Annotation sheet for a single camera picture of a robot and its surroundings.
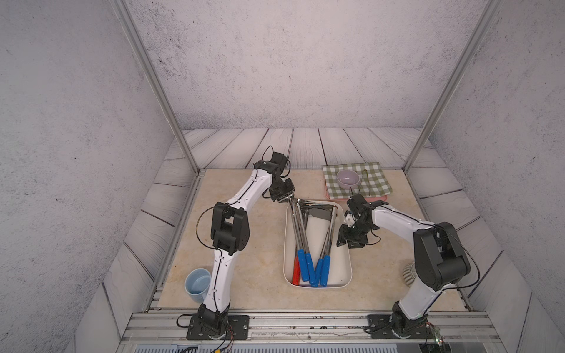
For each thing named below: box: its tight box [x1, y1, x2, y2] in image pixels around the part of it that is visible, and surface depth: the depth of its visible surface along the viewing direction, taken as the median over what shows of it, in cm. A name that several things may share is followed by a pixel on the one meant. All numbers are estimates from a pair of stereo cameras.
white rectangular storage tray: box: [282, 200, 353, 290], surface depth 91 cm
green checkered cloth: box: [322, 161, 393, 200], surface depth 117 cm
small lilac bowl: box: [336, 169, 361, 190], surface depth 113 cm
